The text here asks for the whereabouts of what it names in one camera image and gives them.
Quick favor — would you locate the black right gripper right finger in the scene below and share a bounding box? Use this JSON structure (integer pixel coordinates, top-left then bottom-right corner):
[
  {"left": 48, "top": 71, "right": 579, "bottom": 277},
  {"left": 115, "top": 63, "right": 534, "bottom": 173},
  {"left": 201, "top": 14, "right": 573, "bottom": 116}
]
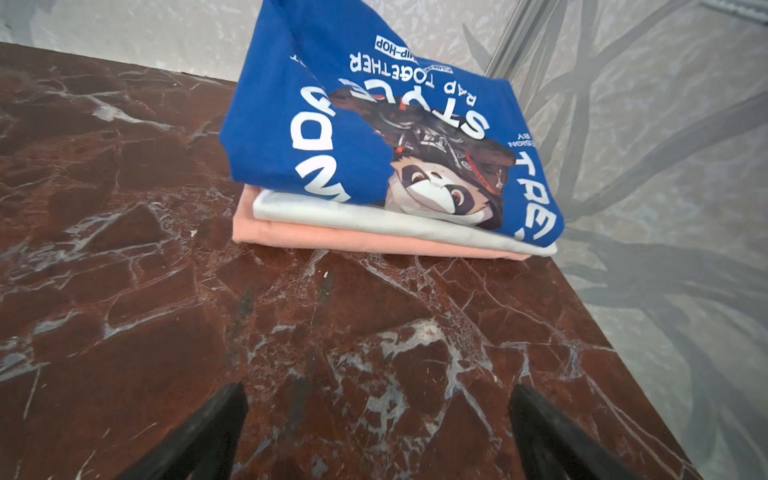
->
[{"left": 508, "top": 384, "right": 638, "bottom": 480}]

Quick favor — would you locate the cream folded t shirt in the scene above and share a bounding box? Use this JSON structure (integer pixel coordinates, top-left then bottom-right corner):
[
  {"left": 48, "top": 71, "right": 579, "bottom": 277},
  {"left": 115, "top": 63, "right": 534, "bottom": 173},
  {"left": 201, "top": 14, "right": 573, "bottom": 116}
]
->
[{"left": 253, "top": 189, "right": 558, "bottom": 257}]

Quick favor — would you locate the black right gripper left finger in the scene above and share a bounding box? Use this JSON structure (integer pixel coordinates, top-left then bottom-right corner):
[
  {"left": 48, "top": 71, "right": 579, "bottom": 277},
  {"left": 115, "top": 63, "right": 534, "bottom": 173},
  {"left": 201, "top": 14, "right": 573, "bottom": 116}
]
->
[{"left": 118, "top": 383, "right": 248, "bottom": 479}]

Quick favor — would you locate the blue t shirt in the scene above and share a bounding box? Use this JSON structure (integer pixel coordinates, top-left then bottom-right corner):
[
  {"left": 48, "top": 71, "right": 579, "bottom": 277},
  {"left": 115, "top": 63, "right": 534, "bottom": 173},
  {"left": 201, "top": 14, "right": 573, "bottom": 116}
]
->
[{"left": 220, "top": 1, "right": 565, "bottom": 247}]

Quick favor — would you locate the pink folded t shirt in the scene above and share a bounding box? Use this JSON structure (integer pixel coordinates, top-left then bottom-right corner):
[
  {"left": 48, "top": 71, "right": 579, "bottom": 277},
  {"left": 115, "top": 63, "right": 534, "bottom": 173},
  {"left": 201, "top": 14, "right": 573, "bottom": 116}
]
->
[{"left": 232, "top": 185, "right": 530, "bottom": 261}]

